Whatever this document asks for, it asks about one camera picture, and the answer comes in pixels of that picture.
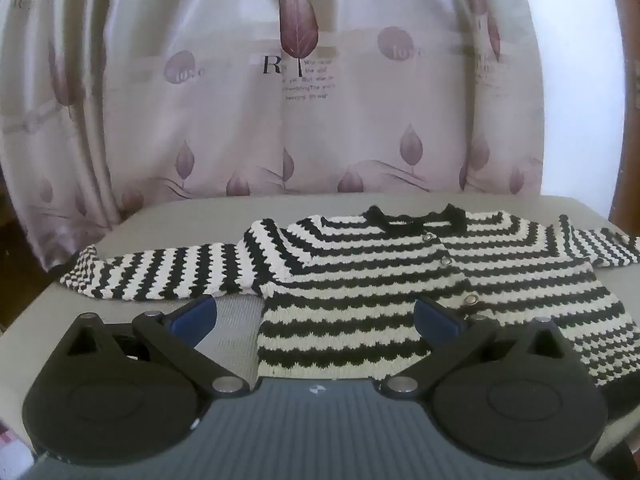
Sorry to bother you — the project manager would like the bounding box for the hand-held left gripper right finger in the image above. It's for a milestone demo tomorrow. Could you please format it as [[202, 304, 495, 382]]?
[[382, 296, 577, 401]]

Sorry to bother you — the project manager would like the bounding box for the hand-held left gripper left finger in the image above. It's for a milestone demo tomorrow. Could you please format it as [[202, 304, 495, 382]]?
[[49, 295, 252, 401]]

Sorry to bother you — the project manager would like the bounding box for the black white striped knitted sweater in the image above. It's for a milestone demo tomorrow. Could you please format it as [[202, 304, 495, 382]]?
[[60, 203, 640, 389]]

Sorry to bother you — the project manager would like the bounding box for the pink leaf print curtain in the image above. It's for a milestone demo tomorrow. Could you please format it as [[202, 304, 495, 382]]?
[[0, 0, 626, 273]]

